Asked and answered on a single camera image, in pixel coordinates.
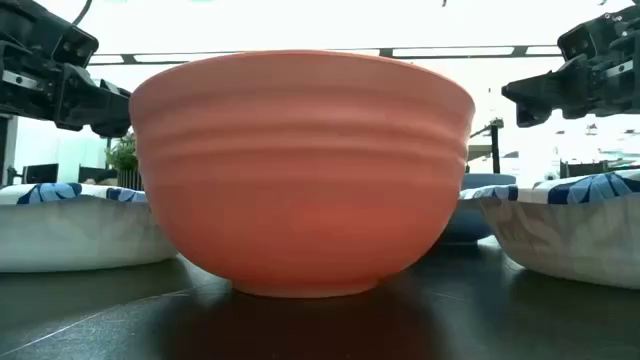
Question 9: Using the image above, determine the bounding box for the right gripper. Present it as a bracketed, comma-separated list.
[501, 29, 640, 129]

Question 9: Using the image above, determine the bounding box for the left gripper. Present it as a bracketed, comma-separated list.
[0, 0, 133, 139]

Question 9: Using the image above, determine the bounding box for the blue white patterned plate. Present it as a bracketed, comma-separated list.
[0, 182, 179, 274]

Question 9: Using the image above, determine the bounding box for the white bowl blue floral rim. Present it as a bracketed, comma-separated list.
[459, 168, 640, 291]

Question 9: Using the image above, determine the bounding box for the orange ribbed bowl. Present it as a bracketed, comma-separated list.
[128, 48, 476, 300]

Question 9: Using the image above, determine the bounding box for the potted green plant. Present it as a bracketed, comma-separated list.
[104, 131, 146, 192]

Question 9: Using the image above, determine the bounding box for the dark background furniture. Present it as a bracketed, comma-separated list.
[558, 158, 640, 180]
[19, 162, 119, 186]

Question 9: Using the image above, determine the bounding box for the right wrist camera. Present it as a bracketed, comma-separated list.
[556, 3, 640, 62]

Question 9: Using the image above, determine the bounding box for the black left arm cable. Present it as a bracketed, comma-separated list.
[71, 0, 94, 27]

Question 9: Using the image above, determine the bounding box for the black vertical post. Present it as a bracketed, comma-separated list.
[0, 113, 19, 187]

